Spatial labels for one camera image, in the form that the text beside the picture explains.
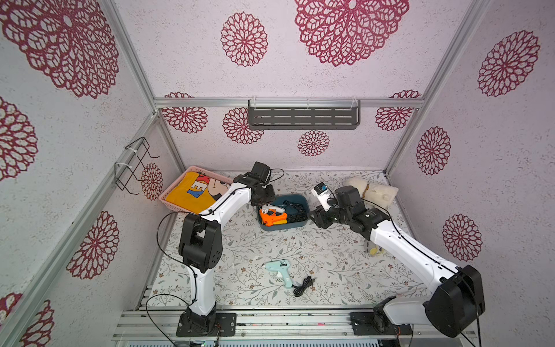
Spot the orange hot glue gun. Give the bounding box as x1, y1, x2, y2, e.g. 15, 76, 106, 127
260, 211, 288, 227

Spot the black power cord bundle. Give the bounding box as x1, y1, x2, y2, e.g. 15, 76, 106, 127
283, 200, 309, 224

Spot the white hot glue gun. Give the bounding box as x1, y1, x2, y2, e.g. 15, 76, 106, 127
260, 204, 286, 215

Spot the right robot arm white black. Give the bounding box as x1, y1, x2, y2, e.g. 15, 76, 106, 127
309, 182, 485, 338

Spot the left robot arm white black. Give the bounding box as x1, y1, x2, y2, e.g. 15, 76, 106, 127
178, 162, 275, 317

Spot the mint green hot glue gun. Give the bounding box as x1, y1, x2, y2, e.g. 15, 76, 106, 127
264, 260, 293, 289

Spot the white plush toy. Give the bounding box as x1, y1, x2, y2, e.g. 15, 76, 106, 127
345, 177, 399, 209

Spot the small yellow grey toy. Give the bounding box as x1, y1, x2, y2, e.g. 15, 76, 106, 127
367, 245, 384, 257

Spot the yellow cartoon t-shirt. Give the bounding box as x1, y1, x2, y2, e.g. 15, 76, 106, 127
165, 171, 231, 214

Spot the pink plastic basket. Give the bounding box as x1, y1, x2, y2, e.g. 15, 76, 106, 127
158, 165, 235, 214

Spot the grey wall shelf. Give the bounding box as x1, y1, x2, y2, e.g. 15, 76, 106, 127
247, 99, 361, 130

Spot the mint gun black cord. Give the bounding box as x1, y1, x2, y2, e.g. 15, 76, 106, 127
292, 275, 316, 298

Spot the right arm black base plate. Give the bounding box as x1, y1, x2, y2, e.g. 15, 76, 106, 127
350, 312, 413, 336

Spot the black wire wall rack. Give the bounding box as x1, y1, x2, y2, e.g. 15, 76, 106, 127
113, 137, 159, 195

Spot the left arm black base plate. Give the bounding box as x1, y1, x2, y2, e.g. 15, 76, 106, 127
176, 310, 237, 338

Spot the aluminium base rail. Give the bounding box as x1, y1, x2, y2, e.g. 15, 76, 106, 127
112, 307, 478, 341

